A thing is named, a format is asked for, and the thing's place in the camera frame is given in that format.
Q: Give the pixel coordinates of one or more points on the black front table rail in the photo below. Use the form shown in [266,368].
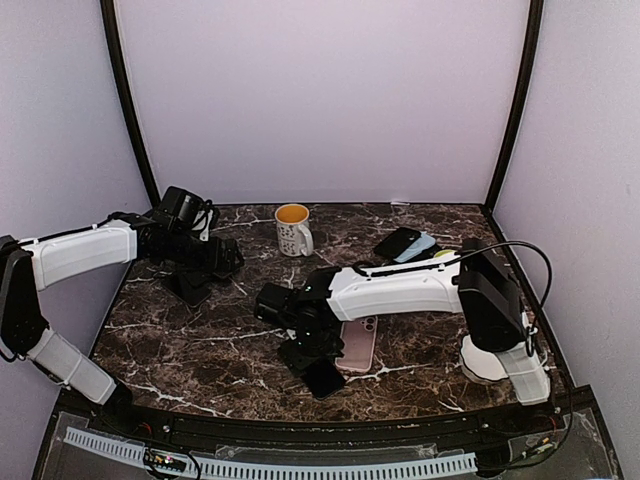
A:
[364,414]

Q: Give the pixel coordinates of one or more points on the black smartphone bottom stack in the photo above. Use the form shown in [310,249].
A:
[179,286]

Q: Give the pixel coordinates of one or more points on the black left corner post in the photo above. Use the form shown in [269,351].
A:
[126,99]

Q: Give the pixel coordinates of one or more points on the white floral mug yellow inside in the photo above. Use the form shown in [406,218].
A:
[294,235]

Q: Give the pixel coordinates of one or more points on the white slotted cable duct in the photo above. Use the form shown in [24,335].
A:
[261,463]

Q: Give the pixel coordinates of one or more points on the white scalloped dish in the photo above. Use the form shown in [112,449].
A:
[479,366]

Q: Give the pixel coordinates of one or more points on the black corner post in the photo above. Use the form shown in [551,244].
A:
[516,112]
[126,99]

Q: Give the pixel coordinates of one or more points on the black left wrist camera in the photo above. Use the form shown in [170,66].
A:
[181,211]

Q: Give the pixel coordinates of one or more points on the lime green bowl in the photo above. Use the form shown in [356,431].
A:
[444,253]

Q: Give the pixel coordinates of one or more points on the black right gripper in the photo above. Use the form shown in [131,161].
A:
[297,362]

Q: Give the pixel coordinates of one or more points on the light blue phone case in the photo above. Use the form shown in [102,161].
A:
[421,245]

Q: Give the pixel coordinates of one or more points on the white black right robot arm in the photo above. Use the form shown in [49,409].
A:
[469,281]

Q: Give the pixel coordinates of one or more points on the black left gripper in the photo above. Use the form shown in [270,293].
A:
[213,263]

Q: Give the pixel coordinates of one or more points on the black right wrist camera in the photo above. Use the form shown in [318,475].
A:
[274,305]

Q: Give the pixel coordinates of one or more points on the black right corner post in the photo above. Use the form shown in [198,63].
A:
[516,112]

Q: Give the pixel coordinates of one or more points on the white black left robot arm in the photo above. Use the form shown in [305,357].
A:
[36,269]

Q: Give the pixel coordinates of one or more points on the pink phone case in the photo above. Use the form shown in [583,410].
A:
[359,337]

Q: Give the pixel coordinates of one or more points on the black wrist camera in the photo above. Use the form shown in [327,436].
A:
[274,305]
[181,211]

